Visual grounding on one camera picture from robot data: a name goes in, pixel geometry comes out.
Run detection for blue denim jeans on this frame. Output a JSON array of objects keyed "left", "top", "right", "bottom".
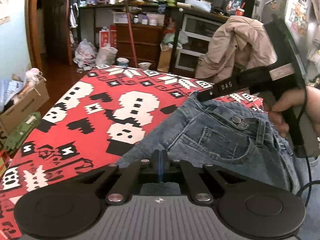
[{"left": 116, "top": 90, "right": 320, "bottom": 240}]

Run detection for cardboard box with clothes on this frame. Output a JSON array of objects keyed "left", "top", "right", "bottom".
[{"left": 1, "top": 68, "right": 49, "bottom": 144}]

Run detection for person's right hand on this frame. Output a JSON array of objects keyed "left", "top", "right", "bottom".
[{"left": 263, "top": 86, "right": 320, "bottom": 138}]

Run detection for beige jacket on chair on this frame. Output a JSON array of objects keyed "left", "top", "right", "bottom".
[{"left": 195, "top": 16, "right": 277, "bottom": 83}]

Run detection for silver refrigerator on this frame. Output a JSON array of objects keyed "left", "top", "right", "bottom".
[{"left": 261, "top": 0, "right": 319, "bottom": 81}]

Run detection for white shelf unit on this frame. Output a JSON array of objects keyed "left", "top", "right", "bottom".
[{"left": 175, "top": 14, "right": 223, "bottom": 75}]

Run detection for red patterned table cloth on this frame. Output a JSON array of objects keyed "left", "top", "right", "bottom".
[{"left": 0, "top": 64, "right": 265, "bottom": 240}]

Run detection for dark wooden drawer cabinet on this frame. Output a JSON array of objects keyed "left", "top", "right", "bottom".
[{"left": 116, "top": 23, "right": 164, "bottom": 70}]

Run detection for white plastic bag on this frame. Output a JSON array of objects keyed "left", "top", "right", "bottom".
[{"left": 73, "top": 39, "right": 98, "bottom": 68}]

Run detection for black cable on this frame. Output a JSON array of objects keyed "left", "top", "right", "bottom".
[{"left": 294, "top": 87, "right": 320, "bottom": 210}]

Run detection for red broom handle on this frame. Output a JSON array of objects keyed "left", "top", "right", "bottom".
[{"left": 125, "top": 0, "right": 138, "bottom": 68}]

